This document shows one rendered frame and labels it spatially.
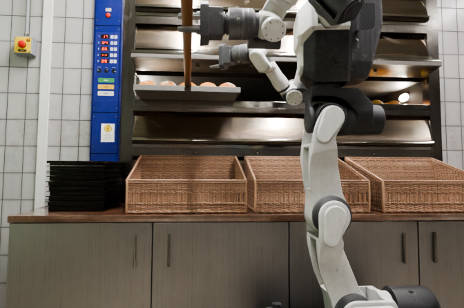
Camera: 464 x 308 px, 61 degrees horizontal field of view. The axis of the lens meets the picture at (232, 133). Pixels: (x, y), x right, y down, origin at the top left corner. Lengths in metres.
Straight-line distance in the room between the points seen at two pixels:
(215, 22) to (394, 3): 1.84
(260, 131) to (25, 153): 1.34
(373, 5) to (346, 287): 1.00
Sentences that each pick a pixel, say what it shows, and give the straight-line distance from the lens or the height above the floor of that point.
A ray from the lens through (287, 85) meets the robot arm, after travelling 1.88.
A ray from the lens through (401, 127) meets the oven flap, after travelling 2.65.
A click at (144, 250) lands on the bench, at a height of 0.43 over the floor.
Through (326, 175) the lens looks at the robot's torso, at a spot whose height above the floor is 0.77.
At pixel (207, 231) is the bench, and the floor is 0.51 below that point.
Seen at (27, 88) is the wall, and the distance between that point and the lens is 2.56.
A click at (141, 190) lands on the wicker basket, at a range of 1.85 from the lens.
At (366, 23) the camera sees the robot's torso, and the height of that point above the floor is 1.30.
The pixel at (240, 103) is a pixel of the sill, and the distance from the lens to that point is 2.36.
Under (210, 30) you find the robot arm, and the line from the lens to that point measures 1.12.
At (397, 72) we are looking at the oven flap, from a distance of 2.65.
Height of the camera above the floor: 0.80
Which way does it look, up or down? 5 degrees up
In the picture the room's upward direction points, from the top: straight up
